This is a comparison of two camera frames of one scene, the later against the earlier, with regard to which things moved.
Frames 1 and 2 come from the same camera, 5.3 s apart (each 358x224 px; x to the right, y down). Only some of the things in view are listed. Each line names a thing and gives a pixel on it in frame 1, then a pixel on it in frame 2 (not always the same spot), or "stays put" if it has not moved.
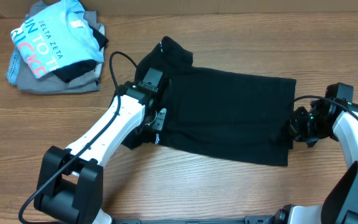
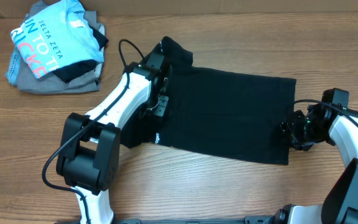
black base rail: [249, 219] stays put
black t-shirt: [229, 113] stays put
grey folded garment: [27, 81] stays put
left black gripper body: [150, 121] to [150, 107]
